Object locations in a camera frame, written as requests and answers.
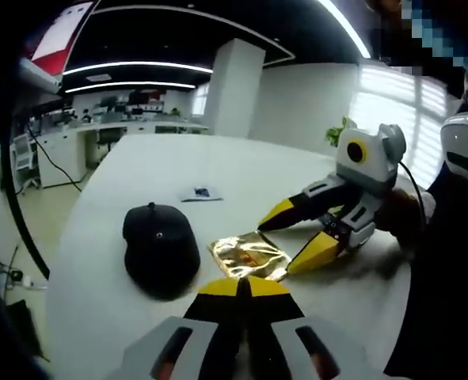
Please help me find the blue printed skincare sachet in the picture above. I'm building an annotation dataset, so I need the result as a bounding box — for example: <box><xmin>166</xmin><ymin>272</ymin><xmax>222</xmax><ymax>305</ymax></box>
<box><xmin>180</xmin><ymin>184</ymin><xmax>225</xmax><ymax>203</ymax></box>

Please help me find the black cap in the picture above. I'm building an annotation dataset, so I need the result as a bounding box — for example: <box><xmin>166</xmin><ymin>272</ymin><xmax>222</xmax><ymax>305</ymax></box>
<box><xmin>121</xmin><ymin>201</ymin><xmax>202</xmax><ymax>302</ymax></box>

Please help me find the white chest-worn device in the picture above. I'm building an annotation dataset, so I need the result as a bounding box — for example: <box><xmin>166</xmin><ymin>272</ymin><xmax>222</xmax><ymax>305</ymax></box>
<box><xmin>440</xmin><ymin>113</ymin><xmax>468</xmax><ymax>176</ymax></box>

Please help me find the potted green plant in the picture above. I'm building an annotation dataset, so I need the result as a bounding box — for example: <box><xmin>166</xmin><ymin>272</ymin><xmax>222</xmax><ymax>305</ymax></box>
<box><xmin>325</xmin><ymin>116</ymin><xmax>358</xmax><ymax>148</ymax></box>

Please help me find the long ceiling light strip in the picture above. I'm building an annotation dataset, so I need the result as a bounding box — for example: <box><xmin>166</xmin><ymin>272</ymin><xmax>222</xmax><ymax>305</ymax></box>
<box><xmin>316</xmin><ymin>0</ymin><xmax>371</xmax><ymax>57</ymax></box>

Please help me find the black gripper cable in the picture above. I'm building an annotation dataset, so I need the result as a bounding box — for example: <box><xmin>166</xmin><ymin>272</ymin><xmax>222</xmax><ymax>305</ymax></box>
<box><xmin>398</xmin><ymin>160</ymin><xmax>428</xmax><ymax>242</ymax></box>

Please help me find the open laptop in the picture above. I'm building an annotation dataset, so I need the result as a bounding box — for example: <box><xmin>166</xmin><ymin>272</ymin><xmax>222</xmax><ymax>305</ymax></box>
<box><xmin>17</xmin><ymin>0</ymin><xmax>100</xmax><ymax>95</ymax></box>

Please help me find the window with white blinds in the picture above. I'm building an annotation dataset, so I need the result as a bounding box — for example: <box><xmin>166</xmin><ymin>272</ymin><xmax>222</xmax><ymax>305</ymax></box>
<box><xmin>352</xmin><ymin>65</ymin><xmax>458</xmax><ymax>187</ymax></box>

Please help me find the gold skincare sachet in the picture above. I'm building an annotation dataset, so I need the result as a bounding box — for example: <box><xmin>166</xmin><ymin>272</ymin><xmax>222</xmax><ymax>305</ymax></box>
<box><xmin>207</xmin><ymin>231</ymin><xmax>293</xmax><ymax>283</ymax></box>

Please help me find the white mesh office chair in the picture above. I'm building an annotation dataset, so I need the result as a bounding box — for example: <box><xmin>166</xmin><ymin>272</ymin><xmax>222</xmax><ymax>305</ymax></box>
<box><xmin>11</xmin><ymin>133</ymin><xmax>40</xmax><ymax>191</ymax></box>

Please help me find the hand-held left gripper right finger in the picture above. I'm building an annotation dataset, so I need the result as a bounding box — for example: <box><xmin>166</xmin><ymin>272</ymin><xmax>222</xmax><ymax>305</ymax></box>
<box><xmin>245</xmin><ymin>275</ymin><xmax>389</xmax><ymax>380</ymax></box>

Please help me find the background ceiling light strip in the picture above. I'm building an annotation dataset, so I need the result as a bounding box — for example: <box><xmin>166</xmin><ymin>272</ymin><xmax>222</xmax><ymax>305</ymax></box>
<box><xmin>62</xmin><ymin>61</ymin><xmax>215</xmax><ymax>76</ymax></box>
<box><xmin>65</xmin><ymin>81</ymin><xmax>197</xmax><ymax>94</ymax></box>

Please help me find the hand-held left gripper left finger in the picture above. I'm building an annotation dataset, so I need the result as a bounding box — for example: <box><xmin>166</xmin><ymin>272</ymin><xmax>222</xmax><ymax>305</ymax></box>
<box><xmin>106</xmin><ymin>277</ymin><xmax>245</xmax><ymax>380</ymax></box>

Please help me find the black floor box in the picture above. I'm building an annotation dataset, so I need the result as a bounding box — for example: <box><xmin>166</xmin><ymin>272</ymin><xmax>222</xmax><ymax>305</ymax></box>
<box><xmin>3</xmin><ymin>298</ymin><xmax>44</xmax><ymax>361</ymax></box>

